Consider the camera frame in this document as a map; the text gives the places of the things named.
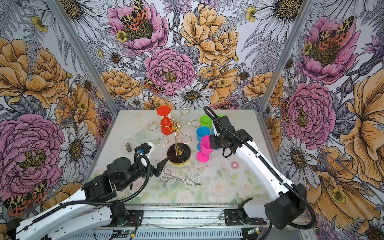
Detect small tan clip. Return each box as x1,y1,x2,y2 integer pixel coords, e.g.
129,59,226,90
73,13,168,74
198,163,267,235
125,143,132,153

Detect red wine glass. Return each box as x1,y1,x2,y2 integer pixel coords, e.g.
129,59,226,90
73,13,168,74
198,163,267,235
157,106,173,136

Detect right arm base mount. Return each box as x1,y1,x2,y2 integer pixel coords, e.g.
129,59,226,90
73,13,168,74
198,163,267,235
223,209,267,226

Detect blue wine glass front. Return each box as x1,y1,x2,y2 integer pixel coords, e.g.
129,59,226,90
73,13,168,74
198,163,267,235
196,127,211,151

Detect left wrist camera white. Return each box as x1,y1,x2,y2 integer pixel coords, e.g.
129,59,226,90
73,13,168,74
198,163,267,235
134,142,155,168

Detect green wine glass front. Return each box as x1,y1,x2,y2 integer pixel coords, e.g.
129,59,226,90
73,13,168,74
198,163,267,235
200,115,213,129

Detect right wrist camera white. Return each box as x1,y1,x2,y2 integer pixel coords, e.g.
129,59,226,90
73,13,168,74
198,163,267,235
213,122,221,136

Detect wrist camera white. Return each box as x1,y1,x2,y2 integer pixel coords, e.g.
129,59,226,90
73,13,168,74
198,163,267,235
213,122,221,136
134,142,155,168

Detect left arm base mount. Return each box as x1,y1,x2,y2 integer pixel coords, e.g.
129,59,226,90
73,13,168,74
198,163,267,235
114,210,144,227

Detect gold wire glass rack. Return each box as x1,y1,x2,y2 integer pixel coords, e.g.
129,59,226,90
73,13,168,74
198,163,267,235
148,109,201,166

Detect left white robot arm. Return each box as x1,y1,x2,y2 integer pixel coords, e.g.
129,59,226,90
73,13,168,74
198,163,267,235
7,154,169,240

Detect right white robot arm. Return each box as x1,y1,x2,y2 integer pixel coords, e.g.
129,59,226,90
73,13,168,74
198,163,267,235
203,107,317,230

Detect pink wine glass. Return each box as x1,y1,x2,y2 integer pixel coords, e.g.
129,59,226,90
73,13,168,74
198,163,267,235
197,135,213,163

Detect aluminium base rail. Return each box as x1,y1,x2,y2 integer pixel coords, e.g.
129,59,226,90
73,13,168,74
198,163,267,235
73,204,316,240

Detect metal wire tongs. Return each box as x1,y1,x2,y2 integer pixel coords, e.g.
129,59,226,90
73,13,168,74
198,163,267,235
160,169,201,186

